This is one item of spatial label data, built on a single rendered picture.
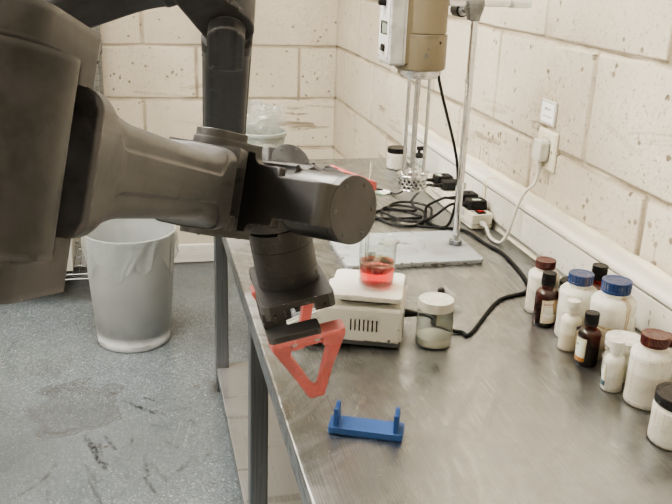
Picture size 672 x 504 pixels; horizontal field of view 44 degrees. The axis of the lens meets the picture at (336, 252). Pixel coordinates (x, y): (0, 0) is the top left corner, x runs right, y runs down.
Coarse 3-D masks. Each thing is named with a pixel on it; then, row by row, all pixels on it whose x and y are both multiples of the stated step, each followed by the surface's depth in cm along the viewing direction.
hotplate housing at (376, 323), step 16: (336, 304) 134; (352, 304) 134; (368, 304) 134; (384, 304) 134; (400, 304) 135; (288, 320) 136; (320, 320) 134; (352, 320) 134; (368, 320) 133; (384, 320) 133; (400, 320) 133; (352, 336) 134; (368, 336) 134; (384, 336) 134; (400, 336) 134
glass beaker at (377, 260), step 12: (372, 240) 138; (384, 240) 138; (396, 240) 135; (360, 252) 135; (372, 252) 133; (384, 252) 133; (360, 264) 135; (372, 264) 133; (384, 264) 133; (360, 276) 136; (372, 276) 134; (384, 276) 134; (372, 288) 135; (384, 288) 135
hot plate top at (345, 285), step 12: (336, 276) 140; (348, 276) 141; (396, 276) 141; (336, 288) 135; (348, 288) 136; (360, 288) 136; (396, 288) 136; (360, 300) 133; (372, 300) 132; (384, 300) 132; (396, 300) 132
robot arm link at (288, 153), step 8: (288, 144) 118; (264, 152) 116; (272, 152) 116; (280, 152) 117; (288, 152) 117; (296, 152) 118; (304, 152) 118; (264, 160) 116; (272, 160) 116; (280, 160) 116; (288, 160) 117; (296, 160) 117; (304, 160) 118
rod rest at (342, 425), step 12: (336, 408) 110; (396, 408) 110; (336, 420) 110; (348, 420) 112; (360, 420) 112; (372, 420) 112; (396, 420) 108; (336, 432) 110; (348, 432) 110; (360, 432) 109; (372, 432) 109; (384, 432) 109; (396, 432) 109
